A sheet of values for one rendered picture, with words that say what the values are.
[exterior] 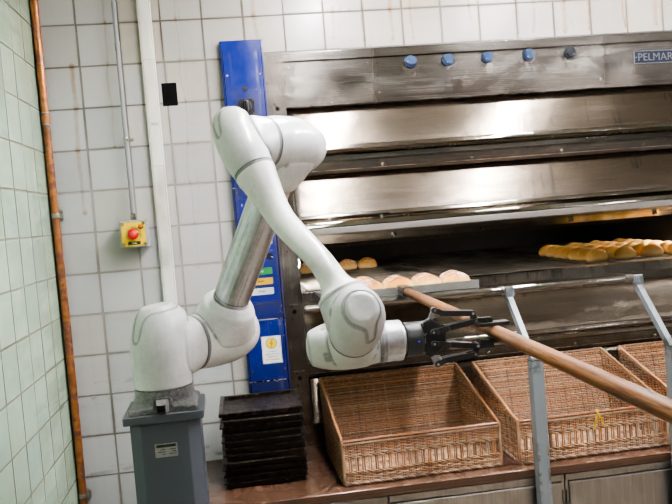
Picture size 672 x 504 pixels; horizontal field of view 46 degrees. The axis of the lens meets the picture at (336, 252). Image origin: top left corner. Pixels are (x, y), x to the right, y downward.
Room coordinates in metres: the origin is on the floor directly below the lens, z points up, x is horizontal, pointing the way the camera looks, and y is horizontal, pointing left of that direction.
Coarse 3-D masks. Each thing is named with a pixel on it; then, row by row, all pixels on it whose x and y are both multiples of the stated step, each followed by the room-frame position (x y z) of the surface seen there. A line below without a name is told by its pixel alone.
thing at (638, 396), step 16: (432, 304) 2.25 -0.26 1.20; (448, 304) 2.15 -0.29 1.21; (496, 336) 1.69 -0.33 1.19; (512, 336) 1.60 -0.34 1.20; (528, 352) 1.50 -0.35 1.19; (544, 352) 1.43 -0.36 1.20; (560, 352) 1.39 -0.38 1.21; (560, 368) 1.35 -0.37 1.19; (576, 368) 1.29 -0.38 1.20; (592, 368) 1.25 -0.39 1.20; (592, 384) 1.23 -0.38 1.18; (608, 384) 1.18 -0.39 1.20; (624, 384) 1.14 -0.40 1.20; (624, 400) 1.13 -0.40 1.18; (640, 400) 1.08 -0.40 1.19; (656, 400) 1.05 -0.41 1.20; (656, 416) 1.05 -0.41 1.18
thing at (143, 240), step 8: (120, 224) 2.91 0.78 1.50; (128, 224) 2.91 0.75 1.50; (136, 224) 2.92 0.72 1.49; (144, 224) 2.92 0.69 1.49; (120, 232) 2.91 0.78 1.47; (144, 232) 2.92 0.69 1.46; (120, 240) 2.91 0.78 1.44; (128, 240) 2.91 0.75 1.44; (136, 240) 2.92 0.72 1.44; (144, 240) 2.92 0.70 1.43
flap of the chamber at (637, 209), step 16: (576, 208) 3.05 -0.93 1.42; (592, 208) 3.05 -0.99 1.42; (608, 208) 3.06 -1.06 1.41; (624, 208) 3.07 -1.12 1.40; (640, 208) 3.08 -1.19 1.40; (656, 208) 3.12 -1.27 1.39; (384, 224) 2.96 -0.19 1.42; (400, 224) 2.96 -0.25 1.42; (416, 224) 2.97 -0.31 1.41; (432, 224) 2.98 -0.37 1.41; (448, 224) 2.98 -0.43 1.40; (464, 224) 3.02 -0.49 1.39; (480, 224) 3.06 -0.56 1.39; (496, 224) 3.09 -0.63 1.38; (512, 224) 3.13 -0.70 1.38; (528, 224) 3.17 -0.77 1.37; (544, 224) 3.21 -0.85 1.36; (320, 240) 3.03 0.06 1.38; (336, 240) 3.07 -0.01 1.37; (352, 240) 3.10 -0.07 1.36
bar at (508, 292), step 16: (480, 288) 2.77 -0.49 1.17; (496, 288) 2.77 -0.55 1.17; (512, 288) 2.77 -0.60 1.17; (528, 288) 2.78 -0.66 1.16; (544, 288) 2.79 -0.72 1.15; (560, 288) 2.80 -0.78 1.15; (640, 288) 2.81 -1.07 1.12; (384, 304) 2.72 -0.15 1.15; (512, 304) 2.74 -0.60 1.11; (656, 320) 2.71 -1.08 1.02; (528, 336) 2.64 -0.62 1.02; (528, 368) 2.58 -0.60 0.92; (544, 384) 2.55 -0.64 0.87; (544, 400) 2.55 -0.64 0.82; (544, 416) 2.55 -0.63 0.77; (544, 432) 2.55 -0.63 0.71; (544, 448) 2.55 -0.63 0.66; (544, 464) 2.55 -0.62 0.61; (544, 480) 2.55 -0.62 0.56; (544, 496) 2.55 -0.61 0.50
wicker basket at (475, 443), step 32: (320, 384) 2.98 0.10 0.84; (352, 384) 3.03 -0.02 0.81; (384, 384) 3.05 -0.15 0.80; (416, 384) 3.06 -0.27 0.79; (448, 384) 3.08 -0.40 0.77; (352, 416) 3.00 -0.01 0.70; (384, 416) 3.01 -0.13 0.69; (416, 416) 3.03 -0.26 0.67; (448, 416) 3.04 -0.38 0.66; (480, 416) 2.83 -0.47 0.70; (352, 448) 2.57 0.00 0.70; (384, 448) 2.59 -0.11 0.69; (416, 448) 2.60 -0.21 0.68; (448, 448) 2.62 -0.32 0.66; (480, 448) 2.64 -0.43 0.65; (352, 480) 2.57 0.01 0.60; (384, 480) 2.58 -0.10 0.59
